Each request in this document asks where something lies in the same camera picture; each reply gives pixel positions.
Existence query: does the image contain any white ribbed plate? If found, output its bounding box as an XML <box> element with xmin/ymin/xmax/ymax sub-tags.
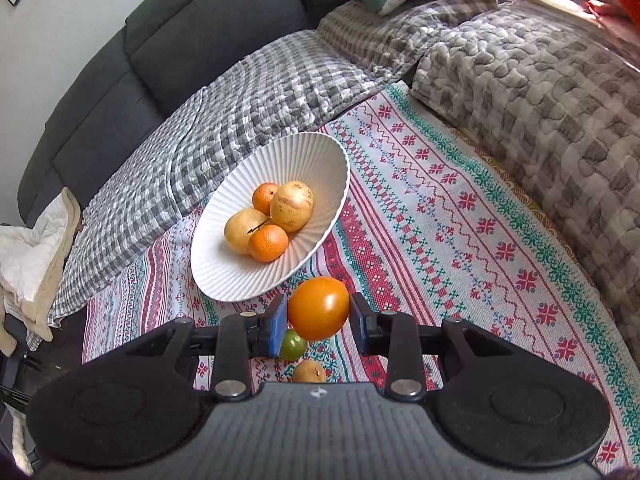
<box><xmin>190</xmin><ymin>131</ymin><xmax>352</xmax><ymax>304</ymax></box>

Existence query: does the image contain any green tomato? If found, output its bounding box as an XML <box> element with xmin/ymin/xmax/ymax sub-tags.
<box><xmin>279</xmin><ymin>328</ymin><xmax>308</xmax><ymax>362</ymax></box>

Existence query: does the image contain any large yellow passion fruit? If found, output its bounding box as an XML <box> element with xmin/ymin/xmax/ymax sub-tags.
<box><xmin>224</xmin><ymin>208</ymin><xmax>268</xmax><ymax>256</ymax></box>

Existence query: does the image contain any orange tomato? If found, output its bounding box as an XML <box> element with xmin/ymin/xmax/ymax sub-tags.
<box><xmin>288</xmin><ymin>276</ymin><xmax>349</xmax><ymax>341</ymax></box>

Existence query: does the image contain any clear plastic sleeve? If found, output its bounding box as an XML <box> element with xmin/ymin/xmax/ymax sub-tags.
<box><xmin>498</xmin><ymin>0</ymin><xmax>639</xmax><ymax>50</ymax></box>

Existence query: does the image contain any cream white blanket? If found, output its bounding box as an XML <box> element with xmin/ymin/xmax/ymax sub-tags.
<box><xmin>1</xmin><ymin>188</ymin><xmax>81</xmax><ymax>350</ymax></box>

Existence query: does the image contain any mandarin orange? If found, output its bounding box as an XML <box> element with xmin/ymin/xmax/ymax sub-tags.
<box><xmin>252</xmin><ymin>182</ymin><xmax>279</xmax><ymax>216</ymax></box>

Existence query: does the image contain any dark grey sofa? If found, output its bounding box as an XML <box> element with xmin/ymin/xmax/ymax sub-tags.
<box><xmin>17</xmin><ymin>0</ymin><xmax>347</xmax><ymax>226</ymax></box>

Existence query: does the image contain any grey checked quilt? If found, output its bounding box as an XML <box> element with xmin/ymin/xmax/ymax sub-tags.
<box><xmin>46</xmin><ymin>30</ymin><xmax>395</xmax><ymax>328</ymax></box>

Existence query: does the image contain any mandarin with stem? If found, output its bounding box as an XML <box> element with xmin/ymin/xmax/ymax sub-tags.
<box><xmin>247</xmin><ymin>224</ymin><xmax>288</xmax><ymax>263</ymax></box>

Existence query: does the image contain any brown longan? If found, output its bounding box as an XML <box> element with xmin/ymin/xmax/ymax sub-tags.
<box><xmin>292</xmin><ymin>360</ymin><xmax>326</xmax><ymax>384</ymax></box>

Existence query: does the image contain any patterned red green tablecloth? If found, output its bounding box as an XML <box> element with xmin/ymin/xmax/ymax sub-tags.
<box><xmin>82</xmin><ymin>84</ymin><xmax>639</xmax><ymax>472</ymax></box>

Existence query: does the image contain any brown grey checked blanket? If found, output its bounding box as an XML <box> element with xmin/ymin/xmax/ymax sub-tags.
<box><xmin>318</xmin><ymin>0</ymin><xmax>639</xmax><ymax>351</ymax></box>

